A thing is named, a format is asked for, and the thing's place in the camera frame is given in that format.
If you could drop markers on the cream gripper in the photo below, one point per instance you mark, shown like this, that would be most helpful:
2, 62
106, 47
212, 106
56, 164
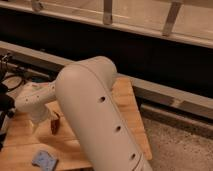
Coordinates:
35, 126

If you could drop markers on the red chili pepper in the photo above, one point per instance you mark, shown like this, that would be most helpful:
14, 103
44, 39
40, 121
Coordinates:
55, 123

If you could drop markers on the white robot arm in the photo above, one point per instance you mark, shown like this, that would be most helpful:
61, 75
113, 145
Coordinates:
83, 92

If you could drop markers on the blue sponge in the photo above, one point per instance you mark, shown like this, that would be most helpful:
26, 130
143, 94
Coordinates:
44, 161

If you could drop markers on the metal window rail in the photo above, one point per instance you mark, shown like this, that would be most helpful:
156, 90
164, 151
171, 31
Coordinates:
185, 21

